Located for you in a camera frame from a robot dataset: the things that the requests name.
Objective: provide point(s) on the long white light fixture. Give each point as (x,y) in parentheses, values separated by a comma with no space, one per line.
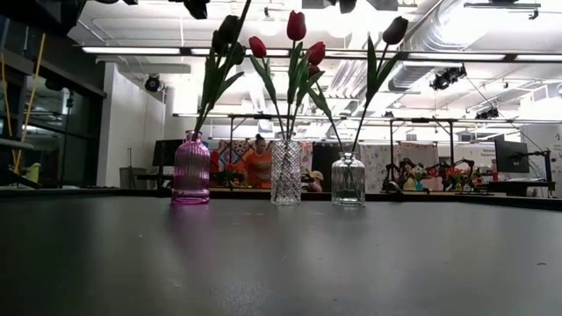
(123,50)
(456,56)

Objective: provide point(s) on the black computer monitor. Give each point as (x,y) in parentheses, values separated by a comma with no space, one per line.
(167,153)
(511,155)

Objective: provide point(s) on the clear plain glass vase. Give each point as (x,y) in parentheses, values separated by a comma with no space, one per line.
(348,180)

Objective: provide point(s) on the clear diamond-cut glass vase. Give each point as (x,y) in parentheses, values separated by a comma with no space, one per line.
(286,175)

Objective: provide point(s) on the white poster board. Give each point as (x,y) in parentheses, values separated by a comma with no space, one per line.
(555,158)

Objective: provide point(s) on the grey trash can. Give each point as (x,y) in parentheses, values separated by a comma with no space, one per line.
(131,177)

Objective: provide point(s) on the black fabric panel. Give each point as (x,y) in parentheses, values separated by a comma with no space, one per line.
(327,171)

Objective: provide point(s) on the black round spotlight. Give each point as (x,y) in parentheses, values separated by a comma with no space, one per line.
(152,83)

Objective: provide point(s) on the black desk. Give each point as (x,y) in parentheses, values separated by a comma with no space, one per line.
(518,186)

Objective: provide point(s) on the yellow-green water bottle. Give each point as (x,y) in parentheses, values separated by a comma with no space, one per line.
(33,173)

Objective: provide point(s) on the orange flower bouquet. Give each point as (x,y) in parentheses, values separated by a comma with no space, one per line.
(456,174)

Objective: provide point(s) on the white flower bouquet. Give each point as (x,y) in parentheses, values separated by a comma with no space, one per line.
(418,175)

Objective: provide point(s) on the pink ribbed glass vase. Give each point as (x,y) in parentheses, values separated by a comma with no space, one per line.
(191,175)

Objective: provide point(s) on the colourful patchwork quilt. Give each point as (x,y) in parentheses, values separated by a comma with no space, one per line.
(230,153)

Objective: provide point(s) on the black camera cluster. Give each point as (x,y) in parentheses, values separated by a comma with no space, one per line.
(448,78)
(487,114)

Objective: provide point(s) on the black tripod stand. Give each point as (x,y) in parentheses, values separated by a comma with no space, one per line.
(67,131)

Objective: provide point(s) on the black workstation frame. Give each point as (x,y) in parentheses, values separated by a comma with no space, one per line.
(451,145)

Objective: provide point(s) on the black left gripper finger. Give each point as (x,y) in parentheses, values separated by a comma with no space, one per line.
(197,9)

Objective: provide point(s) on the person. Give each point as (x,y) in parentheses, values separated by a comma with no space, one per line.
(259,169)
(317,177)

